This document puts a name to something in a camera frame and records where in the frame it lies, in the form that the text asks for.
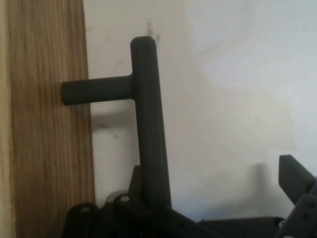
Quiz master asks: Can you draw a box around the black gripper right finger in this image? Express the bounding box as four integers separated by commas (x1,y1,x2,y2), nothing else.
273,154,317,238

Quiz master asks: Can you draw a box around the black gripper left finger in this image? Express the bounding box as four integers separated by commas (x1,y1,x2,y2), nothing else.
61,165,221,238

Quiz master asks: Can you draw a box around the wooden drawer front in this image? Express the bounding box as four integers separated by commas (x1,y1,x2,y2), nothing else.
0,0,96,238

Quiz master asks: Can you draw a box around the black bar drawer handle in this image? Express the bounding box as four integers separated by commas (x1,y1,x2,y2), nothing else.
61,36,172,211

